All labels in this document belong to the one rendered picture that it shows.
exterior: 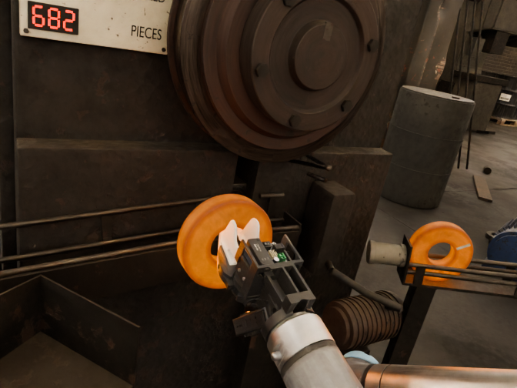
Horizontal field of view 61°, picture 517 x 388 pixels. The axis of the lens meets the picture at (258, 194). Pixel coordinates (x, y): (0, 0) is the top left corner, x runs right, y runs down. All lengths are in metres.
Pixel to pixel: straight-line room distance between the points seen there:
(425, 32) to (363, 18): 4.45
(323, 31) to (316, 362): 0.55
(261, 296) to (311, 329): 0.10
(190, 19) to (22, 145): 0.38
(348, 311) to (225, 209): 0.59
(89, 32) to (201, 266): 0.48
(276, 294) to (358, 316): 0.63
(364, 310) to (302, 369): 0.68
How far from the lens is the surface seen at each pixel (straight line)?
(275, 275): 0.57
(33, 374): 0.80
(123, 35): 0.91
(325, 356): 0.52
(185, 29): 0.81
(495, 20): 8.69
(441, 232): 1.16
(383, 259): 1.15
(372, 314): 1.20
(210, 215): 0.65
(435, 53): 5.16
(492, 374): 0.59
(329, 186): 1.13
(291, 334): 0.53
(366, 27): 0.90
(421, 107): 3.56
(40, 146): 0.91
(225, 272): 0.62
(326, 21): 0.85
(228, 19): 0.80
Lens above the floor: 1.16
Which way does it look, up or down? 21 degrees down
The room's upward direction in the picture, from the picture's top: 11 degrees clockwise
